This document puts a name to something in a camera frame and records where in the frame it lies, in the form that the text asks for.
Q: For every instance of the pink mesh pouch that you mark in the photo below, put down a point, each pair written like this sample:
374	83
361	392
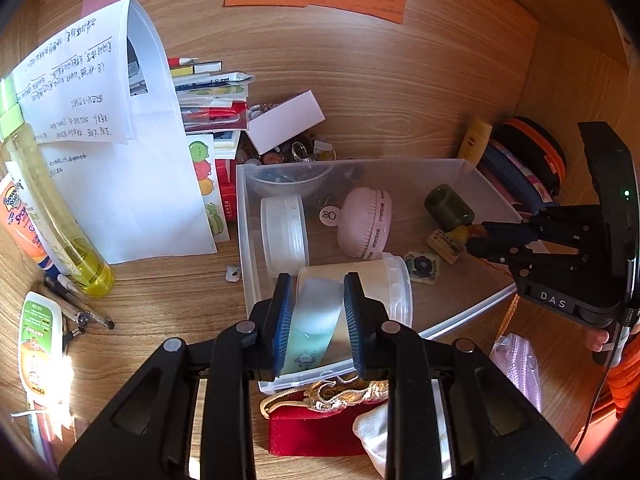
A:
520	370

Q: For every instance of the person's right forearm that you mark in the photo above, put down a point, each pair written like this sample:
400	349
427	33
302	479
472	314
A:
622	385

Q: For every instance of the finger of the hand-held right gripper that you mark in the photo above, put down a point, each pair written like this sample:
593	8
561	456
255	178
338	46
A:
520	255
540	225

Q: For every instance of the black orange zip case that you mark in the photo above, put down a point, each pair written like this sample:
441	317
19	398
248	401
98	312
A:
535	145

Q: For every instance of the white cream jar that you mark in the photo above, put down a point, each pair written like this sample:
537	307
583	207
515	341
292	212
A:
282	235

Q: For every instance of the gold bell charm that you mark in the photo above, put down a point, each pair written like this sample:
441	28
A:
460	235

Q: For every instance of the dark green jar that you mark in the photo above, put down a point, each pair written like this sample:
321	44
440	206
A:
445	205

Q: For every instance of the clear plastic jar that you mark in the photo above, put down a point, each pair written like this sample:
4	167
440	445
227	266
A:
390	285

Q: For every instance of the dark pen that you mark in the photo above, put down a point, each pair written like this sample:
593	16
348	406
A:
65	300

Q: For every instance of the pink round facial brush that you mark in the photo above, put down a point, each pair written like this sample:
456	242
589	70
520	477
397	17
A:
365	220

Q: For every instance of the clear plastic storage box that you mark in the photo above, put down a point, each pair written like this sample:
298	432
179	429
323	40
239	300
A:
247	240

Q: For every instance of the green white squeeze bottle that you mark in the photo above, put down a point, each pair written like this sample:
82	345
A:
37	330

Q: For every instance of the white ceramic bowl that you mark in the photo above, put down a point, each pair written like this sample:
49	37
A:
280	182

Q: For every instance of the red packet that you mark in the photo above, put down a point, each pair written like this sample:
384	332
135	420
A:
229	195

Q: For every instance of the fruit sticker sheet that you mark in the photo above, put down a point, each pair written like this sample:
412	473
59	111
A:
205	185

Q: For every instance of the small yellow bottle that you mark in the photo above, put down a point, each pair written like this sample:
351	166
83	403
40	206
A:
475	140

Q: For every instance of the red velvet gold pouch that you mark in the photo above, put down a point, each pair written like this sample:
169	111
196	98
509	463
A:
310	435

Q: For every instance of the stack of booklets and packets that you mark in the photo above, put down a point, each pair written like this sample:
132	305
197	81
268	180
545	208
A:
210	95

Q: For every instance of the yellow spray bottle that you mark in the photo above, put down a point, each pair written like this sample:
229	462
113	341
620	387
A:
75	250

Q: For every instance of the small white paper scrap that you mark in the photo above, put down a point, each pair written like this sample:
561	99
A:
232	274

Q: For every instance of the pile of small trinkets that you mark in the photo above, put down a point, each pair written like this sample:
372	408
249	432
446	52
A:
300	150

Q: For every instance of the person's right hand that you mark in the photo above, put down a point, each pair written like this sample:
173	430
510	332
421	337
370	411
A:
596	340

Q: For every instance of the small white cardboard box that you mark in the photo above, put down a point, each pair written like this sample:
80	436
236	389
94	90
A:
285	120

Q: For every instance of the orange purple highlighter pen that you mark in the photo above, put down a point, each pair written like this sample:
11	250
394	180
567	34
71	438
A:
47	452

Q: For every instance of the light blue tube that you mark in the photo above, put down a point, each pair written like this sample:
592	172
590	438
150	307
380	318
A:
312	320

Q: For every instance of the wooden desktop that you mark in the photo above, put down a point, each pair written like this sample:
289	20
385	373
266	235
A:
175	290

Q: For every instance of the flower print eraser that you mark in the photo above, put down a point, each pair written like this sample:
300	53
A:
421	266

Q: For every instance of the orange sunscreen tube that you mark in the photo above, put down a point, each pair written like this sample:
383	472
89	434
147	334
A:
20	230

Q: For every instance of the clear ballpoint pen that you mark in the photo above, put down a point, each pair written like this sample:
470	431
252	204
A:
95	317

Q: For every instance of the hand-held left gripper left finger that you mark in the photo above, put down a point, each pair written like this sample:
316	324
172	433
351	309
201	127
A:
282	330

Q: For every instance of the white lotion tube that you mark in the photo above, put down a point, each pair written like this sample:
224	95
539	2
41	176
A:
22	195

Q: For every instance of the white folded paper sheet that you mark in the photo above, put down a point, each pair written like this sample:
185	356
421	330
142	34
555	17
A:
150	185

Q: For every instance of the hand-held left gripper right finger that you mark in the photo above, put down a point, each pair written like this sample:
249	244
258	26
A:
352	330

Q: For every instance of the blue pencil pouch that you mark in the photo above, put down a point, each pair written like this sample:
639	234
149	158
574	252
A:
505	175

